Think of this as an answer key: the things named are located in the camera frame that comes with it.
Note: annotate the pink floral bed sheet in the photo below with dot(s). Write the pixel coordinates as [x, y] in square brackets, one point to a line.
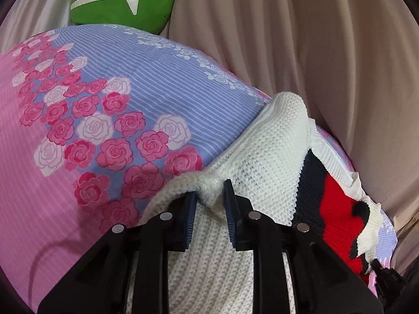
[79, 107]

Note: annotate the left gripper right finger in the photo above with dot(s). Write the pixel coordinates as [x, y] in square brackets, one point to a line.
[293, 271]

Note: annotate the white red black knit sweater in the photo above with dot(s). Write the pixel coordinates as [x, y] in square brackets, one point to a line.
[289, 173]

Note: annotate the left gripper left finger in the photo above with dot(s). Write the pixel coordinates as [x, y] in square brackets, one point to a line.
[125, 259]

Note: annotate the beige draped curtain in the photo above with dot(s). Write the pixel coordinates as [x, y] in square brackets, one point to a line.
[354, 63]

